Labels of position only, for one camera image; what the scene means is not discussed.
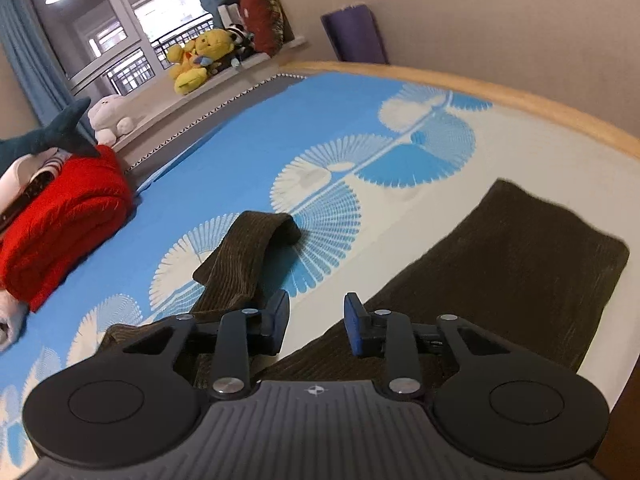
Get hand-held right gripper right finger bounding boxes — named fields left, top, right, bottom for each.
left=343, top=292, right=516, bottom=401

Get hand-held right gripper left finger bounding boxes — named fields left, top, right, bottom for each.
left=122, top=289, right=292, bottom=401

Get brown corduroy pants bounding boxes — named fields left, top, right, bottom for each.
left=97, top=178, right=631, bottom=392

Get blue white printed bed sheet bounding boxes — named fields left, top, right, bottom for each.
left=0, top=72, right=640, bottom=466

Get grey mattress with zigzag trim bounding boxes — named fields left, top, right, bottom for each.
left=122, top=72, right=307, bottom=173

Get red folded blanket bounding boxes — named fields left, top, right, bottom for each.
left=0, top=145, right=136, bottom=313

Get white windowsill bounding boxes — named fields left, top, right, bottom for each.
left=112, top=35, right=308, bottom=153

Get yellow plush toy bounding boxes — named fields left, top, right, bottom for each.
left=166, top=29, right=237, bottom=97

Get black and white plush toy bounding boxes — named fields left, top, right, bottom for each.
left=222, top=22, right=258, bottom=61

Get purple rolled mat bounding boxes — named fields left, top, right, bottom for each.
left=320, top=4, right=391, bottom=66

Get blue shark plush toy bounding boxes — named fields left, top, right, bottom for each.
left=0, top=96, right=103, bottom=233

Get red cushion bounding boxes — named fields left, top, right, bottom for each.
left=237, top=0, right=296, bottom=58

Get white framed window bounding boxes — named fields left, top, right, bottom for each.
left=20, top=0, right=226, bottom=96

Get wooden bed frame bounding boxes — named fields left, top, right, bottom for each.
left=272, top=60, right=640, bottom=162

